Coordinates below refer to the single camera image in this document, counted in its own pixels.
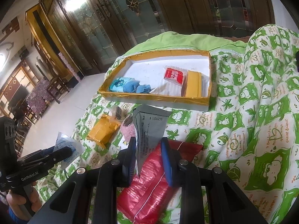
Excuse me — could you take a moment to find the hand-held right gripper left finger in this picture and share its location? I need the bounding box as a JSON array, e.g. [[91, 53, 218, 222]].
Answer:
[[33, 136, 138, 224]]

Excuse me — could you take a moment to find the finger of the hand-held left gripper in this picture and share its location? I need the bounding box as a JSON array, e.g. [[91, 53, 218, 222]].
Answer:
[[16, 147, 72, 169]]

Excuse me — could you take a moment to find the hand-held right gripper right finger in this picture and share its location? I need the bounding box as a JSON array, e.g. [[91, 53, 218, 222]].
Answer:
[[160, 138, 269, 224]]

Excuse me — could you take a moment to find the white blue desiccant packet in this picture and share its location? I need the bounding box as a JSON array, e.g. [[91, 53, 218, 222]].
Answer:
[[53, 132, 86, 171]]

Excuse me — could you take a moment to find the pink soft item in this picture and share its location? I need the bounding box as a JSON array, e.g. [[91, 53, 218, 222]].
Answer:
[[121, 121, 138, 145]]

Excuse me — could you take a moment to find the red foil packet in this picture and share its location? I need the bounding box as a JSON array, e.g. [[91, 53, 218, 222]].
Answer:
[[117, 140, 204, 224]]

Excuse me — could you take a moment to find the white green printed sachet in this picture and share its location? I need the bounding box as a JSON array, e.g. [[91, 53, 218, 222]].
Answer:
[[133, 105, 172, 175]]

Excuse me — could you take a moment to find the glossy yellow snack packet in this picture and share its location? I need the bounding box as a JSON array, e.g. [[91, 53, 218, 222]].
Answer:
[[86, 114, 121, 148]]

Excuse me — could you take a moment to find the light blue cartoon tissue pack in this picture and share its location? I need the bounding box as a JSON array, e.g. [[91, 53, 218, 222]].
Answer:
[[109, 77, 135, 92]]

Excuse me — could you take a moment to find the yellow block packet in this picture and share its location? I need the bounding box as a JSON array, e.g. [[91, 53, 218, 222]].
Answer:
[[183, 71, 202, 98]]

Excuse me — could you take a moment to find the clear packet with red label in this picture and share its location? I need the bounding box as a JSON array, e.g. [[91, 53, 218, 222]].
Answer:
[[164, 67, 188, 85]]

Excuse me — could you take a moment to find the gold cardboard box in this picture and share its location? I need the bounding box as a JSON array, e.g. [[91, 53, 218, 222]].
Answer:
[[98, 49, 212, 112]]

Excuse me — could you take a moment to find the person's left forearm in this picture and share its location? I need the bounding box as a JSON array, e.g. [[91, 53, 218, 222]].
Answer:
[[7, 212, 31, 224]]

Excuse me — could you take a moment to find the person's left hand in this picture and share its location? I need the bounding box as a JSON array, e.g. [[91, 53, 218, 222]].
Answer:
[[6, 181, 42, 220]]

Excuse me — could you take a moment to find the floral panel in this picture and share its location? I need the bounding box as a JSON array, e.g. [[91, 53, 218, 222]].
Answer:
[[27, 78, 50, 117]]

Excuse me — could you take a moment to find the wooden chair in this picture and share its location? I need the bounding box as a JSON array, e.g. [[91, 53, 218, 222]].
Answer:
[[45, 73, 70, 104]]

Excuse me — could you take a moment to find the green printed blanket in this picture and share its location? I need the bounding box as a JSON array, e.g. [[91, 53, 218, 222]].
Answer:
[[35, 24, 299, 224]]

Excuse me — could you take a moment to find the gold framed cabinet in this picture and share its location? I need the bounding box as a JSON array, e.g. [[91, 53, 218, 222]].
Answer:
[[25, 3, 82, 80]]

